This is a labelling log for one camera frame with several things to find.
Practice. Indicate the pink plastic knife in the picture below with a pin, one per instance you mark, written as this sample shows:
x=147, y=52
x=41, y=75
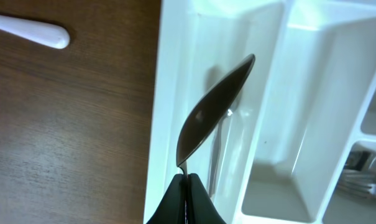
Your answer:
x=46, y=34

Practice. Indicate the white plastic cutlery tray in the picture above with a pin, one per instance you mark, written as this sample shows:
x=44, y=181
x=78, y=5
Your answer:
x=308, y=102

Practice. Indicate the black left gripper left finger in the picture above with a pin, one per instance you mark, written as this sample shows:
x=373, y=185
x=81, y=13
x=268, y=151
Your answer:
x=171, y=209

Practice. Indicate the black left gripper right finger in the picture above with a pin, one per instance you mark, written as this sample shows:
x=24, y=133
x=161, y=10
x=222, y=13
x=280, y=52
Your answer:
x=199, y=207

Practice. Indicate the silver fork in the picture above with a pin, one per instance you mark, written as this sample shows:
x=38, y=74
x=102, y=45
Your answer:
x=361, y=161
x=359, y=184

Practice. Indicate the small silver teaspoon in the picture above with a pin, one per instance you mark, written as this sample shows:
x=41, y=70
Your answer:
x=215, y=153
x=207, y=113

